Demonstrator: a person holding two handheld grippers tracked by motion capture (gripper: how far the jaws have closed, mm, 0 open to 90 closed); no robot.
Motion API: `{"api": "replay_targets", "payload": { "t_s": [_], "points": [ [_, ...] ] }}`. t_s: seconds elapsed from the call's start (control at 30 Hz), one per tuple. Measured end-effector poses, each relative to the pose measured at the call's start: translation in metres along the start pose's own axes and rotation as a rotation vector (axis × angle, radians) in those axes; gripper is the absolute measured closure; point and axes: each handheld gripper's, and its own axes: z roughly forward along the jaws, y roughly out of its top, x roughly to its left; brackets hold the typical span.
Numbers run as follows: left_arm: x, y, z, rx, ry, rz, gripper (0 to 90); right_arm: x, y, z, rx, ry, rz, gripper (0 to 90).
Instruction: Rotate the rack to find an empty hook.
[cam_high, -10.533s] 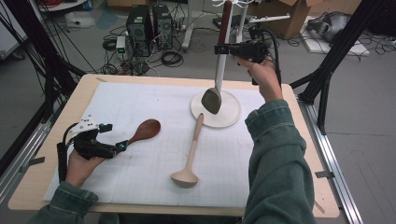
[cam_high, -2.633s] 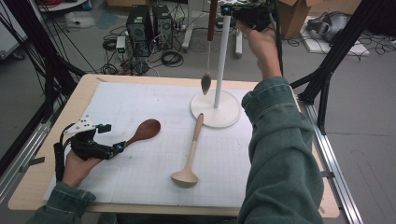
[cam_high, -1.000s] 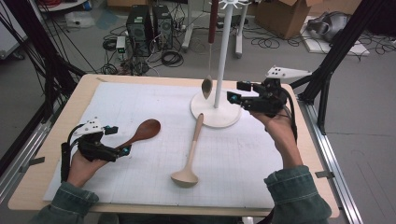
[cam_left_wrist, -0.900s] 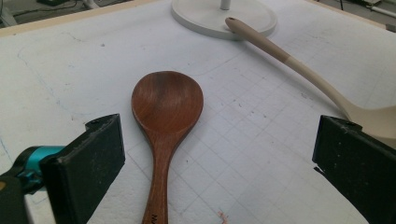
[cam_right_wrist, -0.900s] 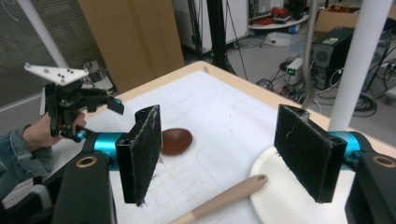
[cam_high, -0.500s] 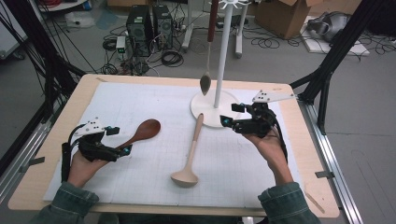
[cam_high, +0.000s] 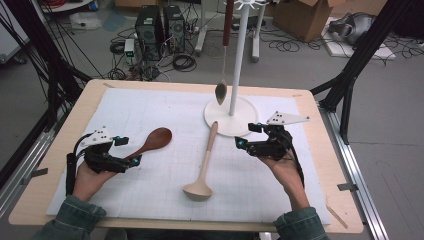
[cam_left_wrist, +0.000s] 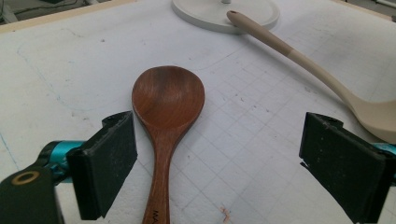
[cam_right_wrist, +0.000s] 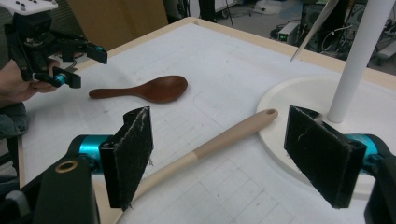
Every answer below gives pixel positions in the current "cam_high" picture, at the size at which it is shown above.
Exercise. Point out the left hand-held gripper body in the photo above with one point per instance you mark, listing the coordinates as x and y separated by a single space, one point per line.
100 161

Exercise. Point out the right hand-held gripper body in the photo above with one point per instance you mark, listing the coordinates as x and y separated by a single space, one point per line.
271 146

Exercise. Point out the white utensil rack stand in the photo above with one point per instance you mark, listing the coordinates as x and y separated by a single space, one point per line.
240 125

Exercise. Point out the brown wooden spoon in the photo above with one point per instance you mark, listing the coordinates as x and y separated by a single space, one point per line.
158 138

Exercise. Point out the beige ladle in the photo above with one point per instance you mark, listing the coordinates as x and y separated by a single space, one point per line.
198 191

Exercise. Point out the person's left hand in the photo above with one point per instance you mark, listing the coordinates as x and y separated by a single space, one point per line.
88 181

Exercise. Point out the person's right hand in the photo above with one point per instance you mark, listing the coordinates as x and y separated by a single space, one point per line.
286 176

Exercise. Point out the white grid mat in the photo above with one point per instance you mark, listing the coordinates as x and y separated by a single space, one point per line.
166 110

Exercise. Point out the white metal stand leg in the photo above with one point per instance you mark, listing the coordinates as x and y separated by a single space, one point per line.
255 50
201 40

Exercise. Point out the white power supply box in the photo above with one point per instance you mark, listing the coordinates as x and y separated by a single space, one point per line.
129 46

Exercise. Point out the black power strip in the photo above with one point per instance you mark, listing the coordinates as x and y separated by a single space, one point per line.
252 22

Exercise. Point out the black computer tower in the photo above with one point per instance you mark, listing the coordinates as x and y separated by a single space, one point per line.
148 33
174 30

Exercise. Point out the white foam board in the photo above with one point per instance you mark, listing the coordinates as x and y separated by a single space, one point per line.
340 50

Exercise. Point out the clear plastic bag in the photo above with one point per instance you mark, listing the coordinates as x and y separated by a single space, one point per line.
85 21

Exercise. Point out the grey bag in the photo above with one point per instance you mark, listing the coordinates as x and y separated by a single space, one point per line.
356 26

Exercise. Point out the round white table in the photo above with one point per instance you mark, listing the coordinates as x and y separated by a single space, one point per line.
66 6

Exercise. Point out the white panel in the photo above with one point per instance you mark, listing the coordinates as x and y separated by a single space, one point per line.
10 40

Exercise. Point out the aluminium rail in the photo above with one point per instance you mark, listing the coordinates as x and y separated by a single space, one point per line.
350 166
16 186

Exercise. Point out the black metal frame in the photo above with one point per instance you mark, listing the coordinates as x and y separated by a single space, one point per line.
55 86
370 46

